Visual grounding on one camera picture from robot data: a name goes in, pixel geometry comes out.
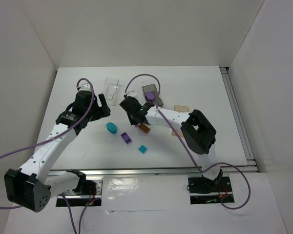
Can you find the aluminium side rail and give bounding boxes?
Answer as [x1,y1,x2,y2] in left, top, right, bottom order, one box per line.
[219,67,259,172]

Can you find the small teal lego brick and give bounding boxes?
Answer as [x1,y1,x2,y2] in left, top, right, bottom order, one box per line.
[138,145,147,154]

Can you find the teal oval lego piece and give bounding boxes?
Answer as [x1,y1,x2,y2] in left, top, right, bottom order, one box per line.
[106,122,118,134]

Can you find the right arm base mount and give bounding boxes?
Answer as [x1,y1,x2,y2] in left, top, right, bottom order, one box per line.
[186,176,234,205]

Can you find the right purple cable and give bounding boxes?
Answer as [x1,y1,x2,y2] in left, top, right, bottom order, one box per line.
[124,74,251,210]

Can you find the aluminium front rail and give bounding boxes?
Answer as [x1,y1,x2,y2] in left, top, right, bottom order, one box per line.
[48,166,212,178]

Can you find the dark smoky plastic container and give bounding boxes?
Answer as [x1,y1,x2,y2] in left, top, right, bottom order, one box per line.
[142,84,164,107]

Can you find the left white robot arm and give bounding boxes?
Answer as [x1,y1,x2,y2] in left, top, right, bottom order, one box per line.
[4,78,110,212]

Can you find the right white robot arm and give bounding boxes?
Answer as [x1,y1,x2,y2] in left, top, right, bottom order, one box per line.
[120,95,222,183]

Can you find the clear plastic container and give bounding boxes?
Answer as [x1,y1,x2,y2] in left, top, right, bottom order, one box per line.
[103,78,119,106]

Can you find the purple lego brick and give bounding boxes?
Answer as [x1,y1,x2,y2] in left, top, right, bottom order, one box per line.
[121,132,132,145]

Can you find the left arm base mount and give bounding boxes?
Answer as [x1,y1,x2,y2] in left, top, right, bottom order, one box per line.
[64,178,103,207]

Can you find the orange translucent plastic container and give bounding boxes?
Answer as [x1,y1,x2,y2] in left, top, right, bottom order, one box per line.
[174,105,191,137]

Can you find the purple cable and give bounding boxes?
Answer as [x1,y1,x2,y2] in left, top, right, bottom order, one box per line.
[0,78,98,234]
[124,74,251,210]

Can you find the orange flat lego plate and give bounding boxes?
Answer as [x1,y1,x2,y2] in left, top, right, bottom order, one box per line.
[138,124,150,134]

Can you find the purple oval lego piece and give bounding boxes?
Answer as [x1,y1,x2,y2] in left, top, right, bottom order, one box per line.
[145,91,156,103]

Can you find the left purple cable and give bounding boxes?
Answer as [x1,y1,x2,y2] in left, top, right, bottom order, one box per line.
[0,78,98,234]

